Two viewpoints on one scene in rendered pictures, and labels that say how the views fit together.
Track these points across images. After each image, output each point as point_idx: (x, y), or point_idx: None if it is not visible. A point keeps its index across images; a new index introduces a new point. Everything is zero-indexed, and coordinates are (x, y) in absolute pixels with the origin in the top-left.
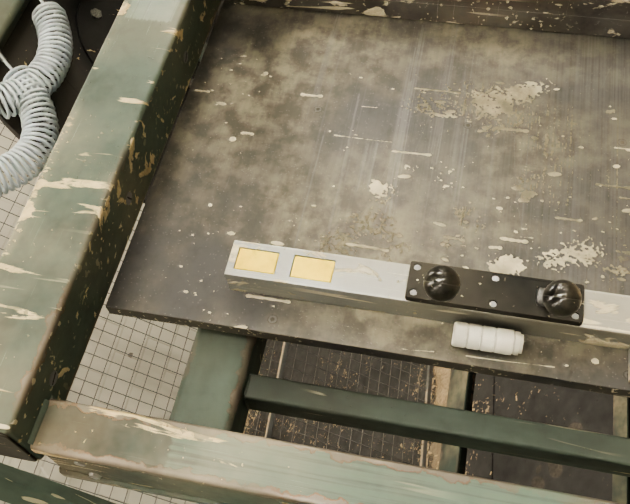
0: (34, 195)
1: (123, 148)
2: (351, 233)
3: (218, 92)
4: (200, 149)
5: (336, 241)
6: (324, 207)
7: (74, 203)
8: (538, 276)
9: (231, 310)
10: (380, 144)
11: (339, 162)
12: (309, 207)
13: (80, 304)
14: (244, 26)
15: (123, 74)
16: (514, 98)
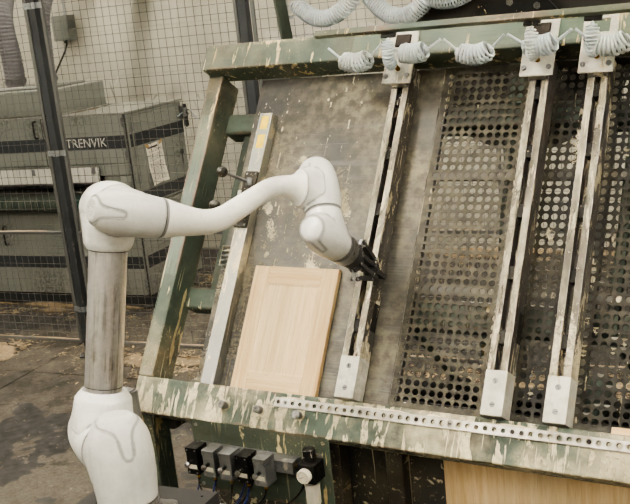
0: (274, 41)
1: (291, 62)
2: (284, 153)
3: (352, 86)
4: (324, 89)
5: (281, 149)
6: (295, 141)
7: (270, 55)
8: (264, 219)
9: (258, 121)
10: (322, 156)
11: (315, 142)
12: (296, 136)
13: (247, 72)
14: (390, 85)
15: (324, 48)
16: (342, 206)
